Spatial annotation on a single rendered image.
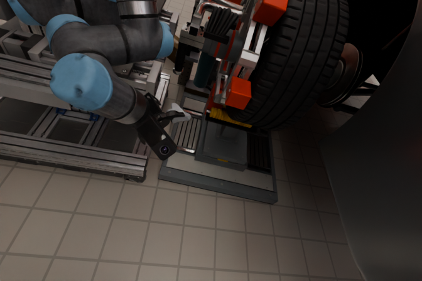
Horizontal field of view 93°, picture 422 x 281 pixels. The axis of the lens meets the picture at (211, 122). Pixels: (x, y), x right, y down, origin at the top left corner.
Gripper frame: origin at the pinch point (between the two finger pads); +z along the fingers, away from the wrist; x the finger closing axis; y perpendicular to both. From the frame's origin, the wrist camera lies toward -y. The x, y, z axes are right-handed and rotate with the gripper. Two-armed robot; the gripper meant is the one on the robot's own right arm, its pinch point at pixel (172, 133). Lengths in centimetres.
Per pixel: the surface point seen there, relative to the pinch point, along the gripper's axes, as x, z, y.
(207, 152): 3, 70, 3
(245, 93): -26.5, 8.7, -0.4
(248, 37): -38.0, 3.0, 13.2
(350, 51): -84, 39, -4
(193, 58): -27, 71, 67
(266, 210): -5, 98, -49
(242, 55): -33.1, 4.4, 9.8
